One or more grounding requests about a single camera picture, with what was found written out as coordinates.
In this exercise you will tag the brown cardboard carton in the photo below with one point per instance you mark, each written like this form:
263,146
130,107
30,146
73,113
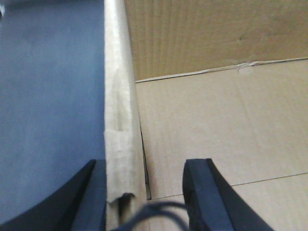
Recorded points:
219,79

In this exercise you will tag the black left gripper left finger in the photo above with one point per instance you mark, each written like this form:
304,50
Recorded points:
79,205

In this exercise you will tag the dark conveyor belt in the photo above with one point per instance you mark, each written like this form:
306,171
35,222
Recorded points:
51,97

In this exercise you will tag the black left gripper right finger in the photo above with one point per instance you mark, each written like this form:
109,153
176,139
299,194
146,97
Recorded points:
212,204

